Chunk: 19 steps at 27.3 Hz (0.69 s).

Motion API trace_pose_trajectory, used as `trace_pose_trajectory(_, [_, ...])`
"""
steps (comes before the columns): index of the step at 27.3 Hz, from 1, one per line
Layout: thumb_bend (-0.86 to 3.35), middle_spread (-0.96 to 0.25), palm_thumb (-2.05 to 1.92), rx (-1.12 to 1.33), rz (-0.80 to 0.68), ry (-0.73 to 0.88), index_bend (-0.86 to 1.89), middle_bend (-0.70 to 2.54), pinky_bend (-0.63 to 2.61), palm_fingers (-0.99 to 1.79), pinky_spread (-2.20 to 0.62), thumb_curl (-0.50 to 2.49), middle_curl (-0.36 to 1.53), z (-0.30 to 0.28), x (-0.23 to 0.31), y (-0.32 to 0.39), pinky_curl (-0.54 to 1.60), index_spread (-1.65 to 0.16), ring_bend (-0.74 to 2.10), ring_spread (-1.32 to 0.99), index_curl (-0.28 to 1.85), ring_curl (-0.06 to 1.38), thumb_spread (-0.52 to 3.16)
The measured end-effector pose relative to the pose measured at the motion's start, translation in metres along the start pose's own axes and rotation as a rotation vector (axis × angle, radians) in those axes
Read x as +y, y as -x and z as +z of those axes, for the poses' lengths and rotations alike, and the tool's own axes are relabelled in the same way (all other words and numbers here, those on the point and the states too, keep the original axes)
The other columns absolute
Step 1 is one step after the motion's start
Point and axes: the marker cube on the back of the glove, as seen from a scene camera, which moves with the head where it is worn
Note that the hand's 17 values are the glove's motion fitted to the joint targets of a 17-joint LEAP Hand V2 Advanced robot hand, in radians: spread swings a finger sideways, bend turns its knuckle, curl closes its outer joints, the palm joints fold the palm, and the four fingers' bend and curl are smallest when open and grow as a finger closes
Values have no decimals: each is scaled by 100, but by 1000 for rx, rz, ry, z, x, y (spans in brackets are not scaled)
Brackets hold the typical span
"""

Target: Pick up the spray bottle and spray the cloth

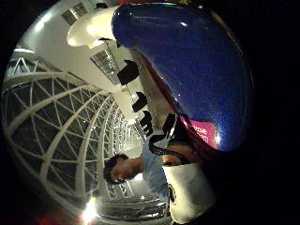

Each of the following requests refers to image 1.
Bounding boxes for glossy blue container pink label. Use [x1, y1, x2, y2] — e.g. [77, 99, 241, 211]
[111, 3, 255, 154]

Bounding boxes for the person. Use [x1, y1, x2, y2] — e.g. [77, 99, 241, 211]
[102, 136, 201, 205]

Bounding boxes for white marker cube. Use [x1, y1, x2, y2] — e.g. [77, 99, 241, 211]
[161, 161, 218, 225]

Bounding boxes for bright lamp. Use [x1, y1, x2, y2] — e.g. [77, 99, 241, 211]
[80, 197, 100, 225]

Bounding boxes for black cable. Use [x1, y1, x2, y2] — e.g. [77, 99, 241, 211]
[148, 132, 190, 165]

